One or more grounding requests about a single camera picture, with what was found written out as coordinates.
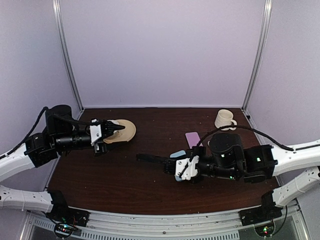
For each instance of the right aluminium post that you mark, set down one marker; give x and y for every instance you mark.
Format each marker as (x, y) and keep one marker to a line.
(264, 30)

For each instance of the aluminium post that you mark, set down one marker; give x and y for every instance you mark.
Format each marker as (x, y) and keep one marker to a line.
(264, 30)
(56, 4)

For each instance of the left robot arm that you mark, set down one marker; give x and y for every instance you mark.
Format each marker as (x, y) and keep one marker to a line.
(62, 134)

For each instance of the beige saucer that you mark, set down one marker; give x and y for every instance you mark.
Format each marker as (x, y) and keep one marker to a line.
(123, 135)

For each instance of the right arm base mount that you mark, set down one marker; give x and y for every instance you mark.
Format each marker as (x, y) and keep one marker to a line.
(267, 211)

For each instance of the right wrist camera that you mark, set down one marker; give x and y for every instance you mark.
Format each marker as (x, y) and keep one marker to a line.
(186, 169)

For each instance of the left aluminium post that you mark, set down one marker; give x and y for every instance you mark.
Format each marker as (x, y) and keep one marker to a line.
(56, 4)

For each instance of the cream ribbed mug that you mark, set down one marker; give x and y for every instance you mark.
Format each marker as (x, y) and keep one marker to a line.
(224, 118)

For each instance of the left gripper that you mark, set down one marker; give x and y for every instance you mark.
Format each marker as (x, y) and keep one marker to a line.
(106, 125)

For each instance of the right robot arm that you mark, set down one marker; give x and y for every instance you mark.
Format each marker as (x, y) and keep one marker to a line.
(231, 161)

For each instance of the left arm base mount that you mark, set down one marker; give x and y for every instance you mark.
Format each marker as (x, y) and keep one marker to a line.
(66, 220)

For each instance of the aluminium front rail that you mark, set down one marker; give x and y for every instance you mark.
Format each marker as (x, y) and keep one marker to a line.
(225, 225)

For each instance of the pink phone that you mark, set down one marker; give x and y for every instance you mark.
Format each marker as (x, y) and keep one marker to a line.
(192, 138)

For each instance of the light blue cased phone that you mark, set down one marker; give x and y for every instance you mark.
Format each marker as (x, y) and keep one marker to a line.
(175, 155)

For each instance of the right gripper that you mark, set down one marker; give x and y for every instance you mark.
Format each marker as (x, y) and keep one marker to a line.
(175, 159)

